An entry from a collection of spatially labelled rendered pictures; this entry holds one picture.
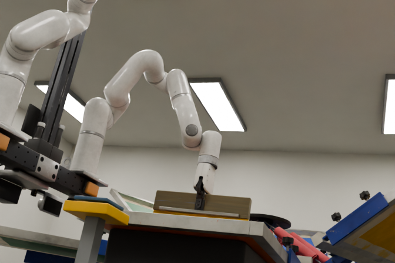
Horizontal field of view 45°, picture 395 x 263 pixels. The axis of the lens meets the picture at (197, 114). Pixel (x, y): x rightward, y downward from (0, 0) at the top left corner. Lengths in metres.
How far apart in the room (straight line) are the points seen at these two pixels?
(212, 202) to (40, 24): 0.82
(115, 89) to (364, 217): 1.14
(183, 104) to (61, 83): 0.45
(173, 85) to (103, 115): 0.29
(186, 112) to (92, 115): 0.35
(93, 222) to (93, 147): 0.55
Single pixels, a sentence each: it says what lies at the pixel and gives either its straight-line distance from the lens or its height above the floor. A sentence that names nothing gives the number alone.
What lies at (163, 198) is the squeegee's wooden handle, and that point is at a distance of 1.77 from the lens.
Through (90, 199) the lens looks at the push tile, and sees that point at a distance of 1.28.
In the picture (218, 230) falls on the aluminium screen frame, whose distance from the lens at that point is 1.36.
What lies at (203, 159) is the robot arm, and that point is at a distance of 1.75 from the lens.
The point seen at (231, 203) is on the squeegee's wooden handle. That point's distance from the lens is 1.69.
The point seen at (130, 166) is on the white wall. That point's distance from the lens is 7.12.
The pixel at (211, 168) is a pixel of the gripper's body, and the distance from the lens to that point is 1.74.
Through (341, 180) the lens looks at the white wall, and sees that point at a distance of 6.31.
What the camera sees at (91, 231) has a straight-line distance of 1.28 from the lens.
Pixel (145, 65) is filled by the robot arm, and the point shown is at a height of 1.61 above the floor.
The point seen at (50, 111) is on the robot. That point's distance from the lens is 1.66.
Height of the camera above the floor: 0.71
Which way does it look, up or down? 24 degrees up
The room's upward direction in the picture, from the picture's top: 9 degrees clockwise
